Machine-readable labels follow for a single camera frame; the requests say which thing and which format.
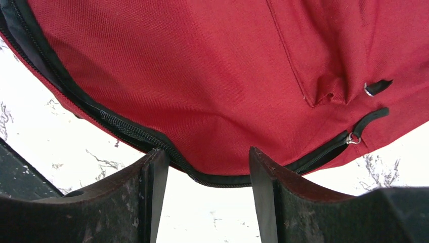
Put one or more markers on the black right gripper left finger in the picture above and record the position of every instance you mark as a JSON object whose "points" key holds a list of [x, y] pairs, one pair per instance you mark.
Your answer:
{"points": [[123, 207]]}

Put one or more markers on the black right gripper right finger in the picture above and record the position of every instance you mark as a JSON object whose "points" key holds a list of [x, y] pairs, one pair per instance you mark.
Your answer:
{"points": [[290, 208]]}

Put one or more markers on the red backpack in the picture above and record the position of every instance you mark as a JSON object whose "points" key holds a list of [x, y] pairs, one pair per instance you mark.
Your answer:
{"points": [[313, 84]]}

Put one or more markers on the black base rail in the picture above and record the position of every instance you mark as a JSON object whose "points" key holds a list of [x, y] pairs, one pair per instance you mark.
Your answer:
{"points": [[19, 179]]}

